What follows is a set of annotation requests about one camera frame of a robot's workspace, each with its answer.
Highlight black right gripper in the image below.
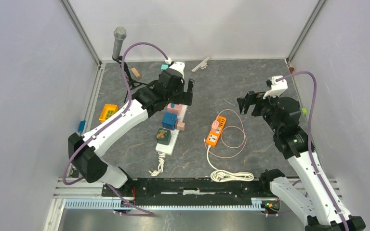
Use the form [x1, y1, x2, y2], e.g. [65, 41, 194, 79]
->
[237, 89, 282, 133]

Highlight pink cube socket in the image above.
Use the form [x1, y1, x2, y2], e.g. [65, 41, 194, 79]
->
[167, 103, 183, 116]

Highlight small mauve cube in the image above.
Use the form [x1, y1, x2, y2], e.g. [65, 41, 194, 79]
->
[175, 121, 185, 131]

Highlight blue cube socket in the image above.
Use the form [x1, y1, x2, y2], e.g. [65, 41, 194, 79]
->
[162, 112, 178, 130]

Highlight orange power strip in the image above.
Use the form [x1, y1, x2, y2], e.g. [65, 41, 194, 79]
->
[205, 115, 227, 147]

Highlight dark green socket cube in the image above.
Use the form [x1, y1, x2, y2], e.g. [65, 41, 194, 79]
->
[156, 128, 172, 145]

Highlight white multicolour power strip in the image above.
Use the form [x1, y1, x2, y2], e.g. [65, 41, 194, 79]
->
[156, 105, 187, 155]

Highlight small pink charger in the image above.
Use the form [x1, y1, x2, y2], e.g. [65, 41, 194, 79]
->
[211, 120, 221, 133]

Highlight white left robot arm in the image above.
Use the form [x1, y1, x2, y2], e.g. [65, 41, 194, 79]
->
[67, 62, 194, 196]

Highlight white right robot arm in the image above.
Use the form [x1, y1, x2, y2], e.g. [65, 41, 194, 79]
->
[237, 91, 366, 231]

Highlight teal cube block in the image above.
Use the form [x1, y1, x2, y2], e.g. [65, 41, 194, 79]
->
[160, 64, 169, 71]

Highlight tan wooden block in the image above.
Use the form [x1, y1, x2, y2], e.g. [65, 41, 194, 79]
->
[131, 67, 141, 78]

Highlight black tripod mic stand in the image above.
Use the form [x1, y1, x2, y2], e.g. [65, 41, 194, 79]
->
[113, 56, 147, 103]

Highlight yellow toy crate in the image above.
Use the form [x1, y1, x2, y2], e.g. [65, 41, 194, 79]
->
[99, 103, 119, 123]

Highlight grey microphone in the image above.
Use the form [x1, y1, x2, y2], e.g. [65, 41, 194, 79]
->
[112, 26, 127, 60]

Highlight white plastic bracket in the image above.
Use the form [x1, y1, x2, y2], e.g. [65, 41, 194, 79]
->
[191, 57, 210, 73]

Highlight white strip plug cable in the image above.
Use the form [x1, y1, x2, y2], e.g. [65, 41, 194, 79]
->
[148, 152, 167, 178]

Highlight coiled white cable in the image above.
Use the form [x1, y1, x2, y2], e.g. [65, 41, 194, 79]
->
[205, 145, 255, 183]

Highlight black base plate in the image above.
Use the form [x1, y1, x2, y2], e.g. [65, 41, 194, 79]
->
[102, 178, 280, 206]

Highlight blue clip on rail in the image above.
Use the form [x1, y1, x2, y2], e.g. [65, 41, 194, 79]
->
[78, 120, 86, 133]

